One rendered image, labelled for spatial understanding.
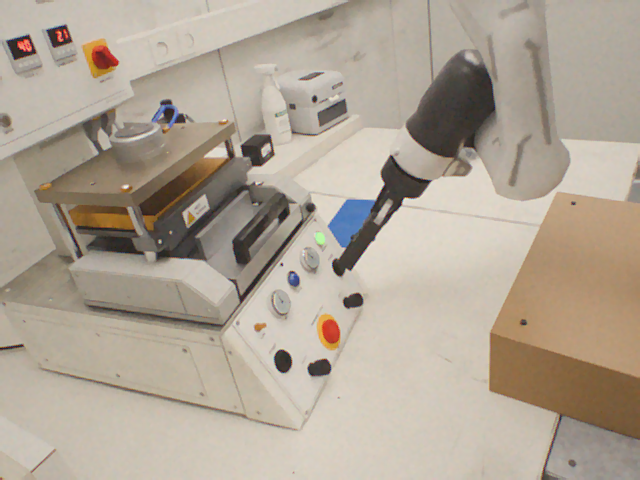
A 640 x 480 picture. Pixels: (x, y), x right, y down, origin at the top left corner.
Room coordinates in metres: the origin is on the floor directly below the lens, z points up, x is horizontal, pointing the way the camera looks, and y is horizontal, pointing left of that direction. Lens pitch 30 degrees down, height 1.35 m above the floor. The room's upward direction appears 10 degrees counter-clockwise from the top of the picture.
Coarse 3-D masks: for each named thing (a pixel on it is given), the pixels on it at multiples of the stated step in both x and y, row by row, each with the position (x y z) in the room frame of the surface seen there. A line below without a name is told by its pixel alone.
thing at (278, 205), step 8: (272, 200) 0.73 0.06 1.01; (280, 200) 0.74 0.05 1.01; (264, 208) 0.71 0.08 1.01; (272, 208) 0.71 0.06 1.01; (280, 208) 0.73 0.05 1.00; (288, 208) 0.75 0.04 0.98; (256, 216) 0.69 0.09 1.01; (264, 216) 0.69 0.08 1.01; (272, 216) 0.70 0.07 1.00; (248, 224) 0.67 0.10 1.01; (256, 224) 0.67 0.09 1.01; (264, 224) 0.68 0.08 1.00; (240, 232) 0.65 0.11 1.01; (248, 232) 0.64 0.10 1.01; (256, 232) 0.66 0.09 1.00; (232, 240) 0.63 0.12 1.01; (240, 240) 0.63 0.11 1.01; (248, 240) 0.64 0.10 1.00; (256, 240) 0.65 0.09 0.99; (232, 248) 0.63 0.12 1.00; (240, 248) 0.63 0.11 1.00; (248, 248) 0.63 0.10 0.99; (240, 256) 0.63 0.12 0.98; (248, 256) 0.63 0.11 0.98
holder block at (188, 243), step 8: (232, 200) 0.81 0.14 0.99; (224, 208) 0.79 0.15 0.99; (216, 216) 0.76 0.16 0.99; (200, 224) 0.73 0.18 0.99; (192, 232) 0.71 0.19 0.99; (128, 240) 0.72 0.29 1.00; (184, 240) 0.69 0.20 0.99; (192, 240) 0.70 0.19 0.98; (88, 248) 0.72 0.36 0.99; (96, 248) 0.71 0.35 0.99; (104, 248) 0.71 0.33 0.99; (112, 248) 0.70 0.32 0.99; (120, 248) 0.70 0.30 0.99; (128, 248) 0.69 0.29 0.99; (176, 248) 0.67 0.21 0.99; (184, 248) 0.68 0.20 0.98; (192, 248) 0.70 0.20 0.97; (160, 256) 0.66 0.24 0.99; (168, 256) 0.65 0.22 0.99; (176, 256) 0.66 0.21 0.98; (184, 256) 0.68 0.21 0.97
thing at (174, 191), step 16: (208, 160) 0.83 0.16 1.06; (224, 160) 0.82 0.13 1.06; (176, 176) 0.78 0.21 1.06; (192, 176) 0.77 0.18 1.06; (208, 176) 0.77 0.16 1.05; (160, 192) 0.73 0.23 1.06; (176, 192) 0.72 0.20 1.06; (80, 208) 0.73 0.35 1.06; (96, 208) 0.71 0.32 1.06; (112, 208) 0.70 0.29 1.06; (144, 208) 0.68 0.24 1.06; (160, 208) 0.67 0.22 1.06; (80, 224) 0.72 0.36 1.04; (96, 224) 0.70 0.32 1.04; (112, 224) 0.69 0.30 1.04; (128, 224) 0.67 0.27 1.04
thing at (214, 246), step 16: (240, 208) 0.76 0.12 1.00; (256, 208) 0.80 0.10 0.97; (208, 224) 0.69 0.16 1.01; (224, 224) 0.71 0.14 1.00; (240, 224) 0.75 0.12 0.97; (272, 224) 0.73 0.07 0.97; (288, 224) 0.74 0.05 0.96; (208, 240) 0.67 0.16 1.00; (224, 240) 0.70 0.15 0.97; (272, 240) 0.69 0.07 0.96; (192, 256) 0.67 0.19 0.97; (208, 256) 0.66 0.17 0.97; (224, 256) 0.66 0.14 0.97; (256, 256) 0.64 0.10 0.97; (272, 256) 0.68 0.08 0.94; (224, 272) 0.61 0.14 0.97; (240, 272) 0.61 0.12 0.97; (256, 272) 0.63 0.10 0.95; (240, 288) 0.59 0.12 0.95
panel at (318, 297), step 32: (320, 224) 0.82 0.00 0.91; (288, 256) 0.71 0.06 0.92; (320, 256) 0.76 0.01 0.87; (288, 288) 0.66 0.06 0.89; (320, 288) 0.71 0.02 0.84; (352, 288) 0.77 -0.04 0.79; (256, 320) 0.58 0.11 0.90; (288, 320) 0.62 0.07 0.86; (320, 320) 0.66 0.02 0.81; (352, 320) 0.71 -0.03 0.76; (256, 352) 0.55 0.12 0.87; (288, 352) 0.58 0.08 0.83; (320, 352) 0.62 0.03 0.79; (288, 384) 0.54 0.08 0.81; (320, 384) 0.58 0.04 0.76
